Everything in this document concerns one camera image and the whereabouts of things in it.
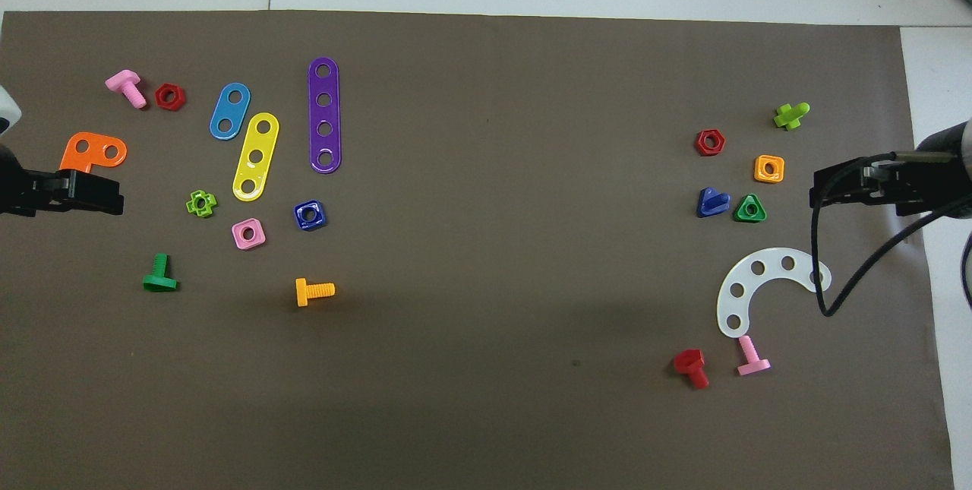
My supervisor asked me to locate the red plastic screw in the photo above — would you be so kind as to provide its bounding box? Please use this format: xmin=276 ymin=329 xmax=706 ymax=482
xmin=673 ymin=349 xmax=711 ymax=390

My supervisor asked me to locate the orange square plastic nut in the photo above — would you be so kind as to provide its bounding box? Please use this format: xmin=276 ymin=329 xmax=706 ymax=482
xmin=753 ymin=154 xmax=785 ymax=184

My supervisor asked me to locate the orange plastic screw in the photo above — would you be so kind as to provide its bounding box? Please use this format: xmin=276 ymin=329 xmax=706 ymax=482
xmin=295 ymin=277 xmax=336 ymax=308

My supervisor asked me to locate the blue triangle-head plastic screw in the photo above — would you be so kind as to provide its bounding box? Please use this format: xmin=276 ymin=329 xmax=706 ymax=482
xmin=696 ymin=186 xmax=732 ymax=219

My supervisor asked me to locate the dark green plastic screw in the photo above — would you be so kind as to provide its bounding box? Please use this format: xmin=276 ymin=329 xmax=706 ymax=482
xmin=142 ymin=253 xmax=180 ymax=293

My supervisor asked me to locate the green triangle plastic nut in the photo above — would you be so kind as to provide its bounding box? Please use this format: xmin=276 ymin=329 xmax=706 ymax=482
xmin=733 ymin=193 xmax=768 ymax=223

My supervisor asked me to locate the brown table mat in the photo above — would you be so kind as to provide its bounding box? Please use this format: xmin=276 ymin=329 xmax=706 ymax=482
xmin=0 ymin=10 xmax=956 ymax=490

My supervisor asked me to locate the lime green cross screw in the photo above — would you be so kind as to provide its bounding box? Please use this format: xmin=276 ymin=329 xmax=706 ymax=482
xmin=773 ymin=102 xmax=811 ymax=131

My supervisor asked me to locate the pink square plastic nut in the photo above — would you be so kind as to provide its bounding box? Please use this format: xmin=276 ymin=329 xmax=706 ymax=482
xmin=231 ymin=217 xmax=267 ymax=251

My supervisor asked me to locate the purple four-hole plastic strip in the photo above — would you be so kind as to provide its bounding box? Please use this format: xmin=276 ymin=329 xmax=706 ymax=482
xmin=308 ymin=57 xmax=343 ymax=174

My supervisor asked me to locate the blue two-hole plastic strip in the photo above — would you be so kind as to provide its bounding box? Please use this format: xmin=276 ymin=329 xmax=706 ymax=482
xmin=209 ymin=82 xmax=251 ymax=141

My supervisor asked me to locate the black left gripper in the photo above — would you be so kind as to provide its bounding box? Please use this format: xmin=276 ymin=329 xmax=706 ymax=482
xmin=0 ymin=144 xmax=125 ymax=218

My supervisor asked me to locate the pink plastic screw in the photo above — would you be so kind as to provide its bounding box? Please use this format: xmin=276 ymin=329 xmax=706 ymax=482
xmin=105 ymin=69 xmax=148 ymax=110
xmin=736 ymin=334 xmax=772 ymax=378

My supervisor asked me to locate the orange angled plastic plate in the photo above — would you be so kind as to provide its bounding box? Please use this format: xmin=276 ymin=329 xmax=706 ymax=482
xmin=59 ymin=131 xmax=128 ymax=174

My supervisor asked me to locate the yellow three-hole plastic strip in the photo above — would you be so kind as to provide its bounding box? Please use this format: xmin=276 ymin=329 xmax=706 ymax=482
xmin=232 ymin=112 xmax=280 ymax=203

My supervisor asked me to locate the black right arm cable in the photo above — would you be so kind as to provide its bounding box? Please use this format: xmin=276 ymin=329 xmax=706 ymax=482
xmin=809 ymin=150 xmax=972 ymax=318

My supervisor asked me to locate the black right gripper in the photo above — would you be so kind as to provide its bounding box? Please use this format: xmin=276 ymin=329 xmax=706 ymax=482
xmin=809 ymin=158 xmax=959 ymax=219

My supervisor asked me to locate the white curved five-hole plate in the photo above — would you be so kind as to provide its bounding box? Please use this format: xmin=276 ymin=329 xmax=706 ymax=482
xmin=716 ymin=248 xmax=833 ymax=339

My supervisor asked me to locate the blue square plastic nut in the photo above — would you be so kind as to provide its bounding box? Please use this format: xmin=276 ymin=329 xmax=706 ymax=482
xmin=293 ymin=200 xmax=328 ymax=232

